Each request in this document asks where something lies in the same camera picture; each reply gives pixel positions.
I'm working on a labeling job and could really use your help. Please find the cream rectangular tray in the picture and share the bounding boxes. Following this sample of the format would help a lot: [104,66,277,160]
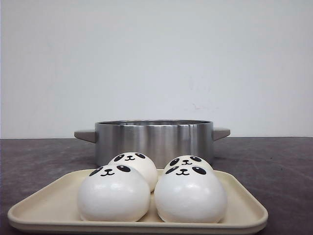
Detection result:
[7,169,268,235]

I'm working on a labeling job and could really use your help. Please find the panda bun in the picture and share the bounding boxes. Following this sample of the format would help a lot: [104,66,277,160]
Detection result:
[77,164,151,222]
[154,165,228,223]
[164,155,213,172]
[109,152,158,191]

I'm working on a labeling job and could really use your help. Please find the stainless steel steamer pot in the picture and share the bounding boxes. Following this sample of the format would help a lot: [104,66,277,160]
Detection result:
[74,119,230,168]

